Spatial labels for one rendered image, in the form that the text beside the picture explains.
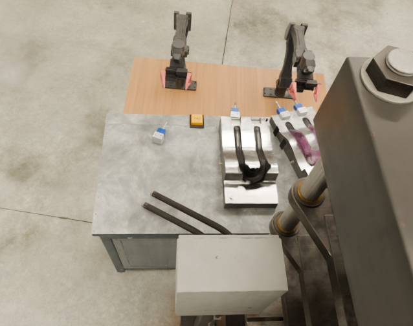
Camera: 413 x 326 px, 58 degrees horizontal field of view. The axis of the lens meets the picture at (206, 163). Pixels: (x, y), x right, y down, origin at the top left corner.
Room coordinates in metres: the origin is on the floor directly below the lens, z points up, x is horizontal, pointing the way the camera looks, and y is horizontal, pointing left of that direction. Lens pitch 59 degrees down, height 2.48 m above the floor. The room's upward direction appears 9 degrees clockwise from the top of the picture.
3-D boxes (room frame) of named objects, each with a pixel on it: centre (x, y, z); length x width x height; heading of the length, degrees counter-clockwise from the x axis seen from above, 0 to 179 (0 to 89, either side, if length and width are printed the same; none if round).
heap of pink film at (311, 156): (1.17, -0.54, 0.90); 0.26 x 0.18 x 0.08; 27
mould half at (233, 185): (1.03, -0.21, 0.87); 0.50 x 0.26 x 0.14; 9
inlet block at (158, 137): (1.14, 0.26, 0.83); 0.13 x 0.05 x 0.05; 168
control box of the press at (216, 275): (0.30, -0.11, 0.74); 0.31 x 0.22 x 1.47; 99
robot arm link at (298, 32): (1.55, -0.37, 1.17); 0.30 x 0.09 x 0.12; 5
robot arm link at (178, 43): (1.33, 0.21, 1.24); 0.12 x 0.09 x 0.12; 5
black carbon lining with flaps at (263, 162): (1.05, -0.21, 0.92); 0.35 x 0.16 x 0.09; 9
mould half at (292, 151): (1.17, -0.55, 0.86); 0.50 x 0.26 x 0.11; 27
